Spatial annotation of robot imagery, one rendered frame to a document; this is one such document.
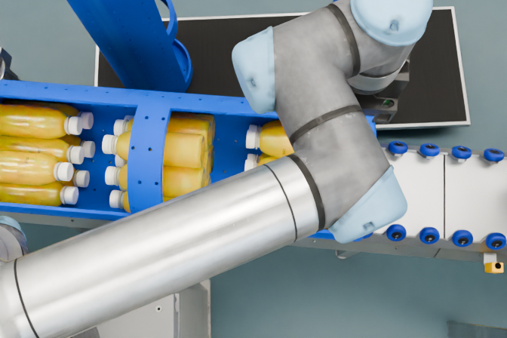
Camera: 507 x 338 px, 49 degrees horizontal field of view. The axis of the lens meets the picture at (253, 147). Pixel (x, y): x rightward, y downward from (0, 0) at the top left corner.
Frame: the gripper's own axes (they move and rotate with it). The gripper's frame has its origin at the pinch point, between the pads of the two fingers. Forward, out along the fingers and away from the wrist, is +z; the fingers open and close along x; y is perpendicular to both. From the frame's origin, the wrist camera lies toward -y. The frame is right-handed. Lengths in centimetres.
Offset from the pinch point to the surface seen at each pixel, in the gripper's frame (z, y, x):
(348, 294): 144, 25, -23
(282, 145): 30.5, -6.5, 3.1
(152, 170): 21.8, -31.0, -6.3
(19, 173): 30, -60, -7
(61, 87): 26, -53, 10
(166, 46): 85, -46, 49
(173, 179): 29.2, -28.1, -6.1
